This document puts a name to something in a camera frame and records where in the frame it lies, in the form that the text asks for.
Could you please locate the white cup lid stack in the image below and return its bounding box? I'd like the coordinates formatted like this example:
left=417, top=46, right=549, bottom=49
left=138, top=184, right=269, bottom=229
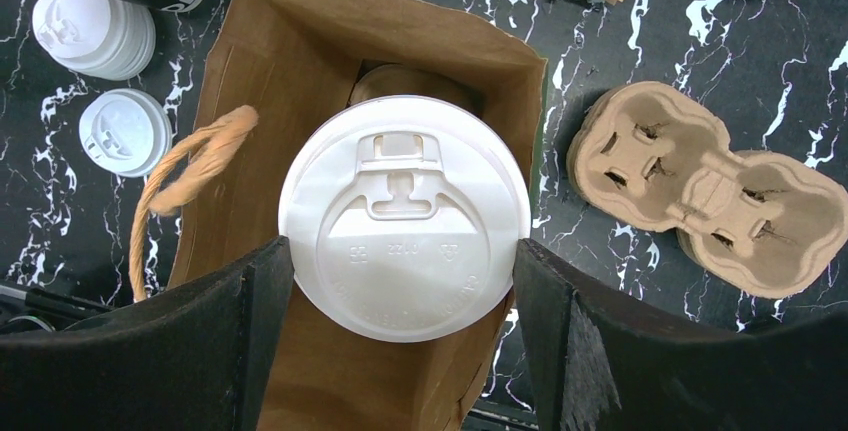
left=78, top=88, right=172, bottom=178
left=32, top=0, right=156, bottom=81

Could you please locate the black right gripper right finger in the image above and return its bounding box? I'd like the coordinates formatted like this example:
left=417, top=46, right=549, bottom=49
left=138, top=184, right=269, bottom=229
left=514, top=239, right=847, bottom=430

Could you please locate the stack of pulp cup carriers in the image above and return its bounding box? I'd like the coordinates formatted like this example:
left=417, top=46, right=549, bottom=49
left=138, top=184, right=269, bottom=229
left=566, top=81, right=847, bottom=299

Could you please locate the white cup lid stack front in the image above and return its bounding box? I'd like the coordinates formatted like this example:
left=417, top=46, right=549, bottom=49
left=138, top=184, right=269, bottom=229
left=78, top=88, right=172, bottom=178

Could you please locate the green paper bag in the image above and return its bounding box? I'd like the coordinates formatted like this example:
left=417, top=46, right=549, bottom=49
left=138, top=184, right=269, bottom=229
left=130, top=0, right=546, bottom=430

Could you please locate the white cup lid stack back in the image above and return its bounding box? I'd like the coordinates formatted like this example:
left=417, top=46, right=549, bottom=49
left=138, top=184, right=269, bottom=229
left=32, top=0, right=156, bottom=81

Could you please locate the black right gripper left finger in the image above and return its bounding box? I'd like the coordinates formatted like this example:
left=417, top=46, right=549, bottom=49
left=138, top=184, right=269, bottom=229
left=1, top=237, right=294, bottom=430

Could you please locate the single pulp cup carrier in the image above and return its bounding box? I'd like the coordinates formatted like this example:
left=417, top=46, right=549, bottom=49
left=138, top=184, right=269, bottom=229
left=348, top=64, right=480, bottom=114

